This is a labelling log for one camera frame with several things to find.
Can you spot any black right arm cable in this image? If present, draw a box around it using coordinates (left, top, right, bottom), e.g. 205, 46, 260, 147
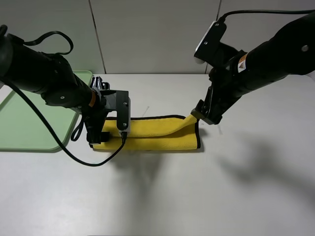
218, 9, 315, 24

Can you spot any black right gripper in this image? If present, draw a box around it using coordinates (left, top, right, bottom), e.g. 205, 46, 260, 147
194, 64, 246, 125

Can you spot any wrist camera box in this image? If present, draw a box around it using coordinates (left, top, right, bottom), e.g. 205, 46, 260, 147
194, 20, 239, 67
105, 90, 131, 132

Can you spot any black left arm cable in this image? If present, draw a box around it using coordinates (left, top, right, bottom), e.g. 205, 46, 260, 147
0, 24, 127, 167

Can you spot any yellow towel with black trim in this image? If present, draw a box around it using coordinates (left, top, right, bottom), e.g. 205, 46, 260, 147
92, 114, 204, 152

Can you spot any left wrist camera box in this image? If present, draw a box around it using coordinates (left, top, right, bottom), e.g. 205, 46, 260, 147
105, 90, 131, 132

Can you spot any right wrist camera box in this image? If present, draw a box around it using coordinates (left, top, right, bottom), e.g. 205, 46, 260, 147
194, 20, 239, 67

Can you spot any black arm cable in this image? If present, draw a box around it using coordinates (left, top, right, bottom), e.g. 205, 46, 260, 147
0, 24, 127, 167
218, 9, 315, 24

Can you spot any green plastic tray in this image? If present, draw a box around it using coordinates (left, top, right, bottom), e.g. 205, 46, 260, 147
0, 70, 94, 152

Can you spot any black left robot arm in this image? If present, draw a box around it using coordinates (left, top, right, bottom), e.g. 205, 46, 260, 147
0, 25, 110, 145

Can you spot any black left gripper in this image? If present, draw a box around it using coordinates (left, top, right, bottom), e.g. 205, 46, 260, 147
83, 76, 114, 145

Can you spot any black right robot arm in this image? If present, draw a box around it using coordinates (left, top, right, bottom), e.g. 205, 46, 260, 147
191, 10, 315, 125

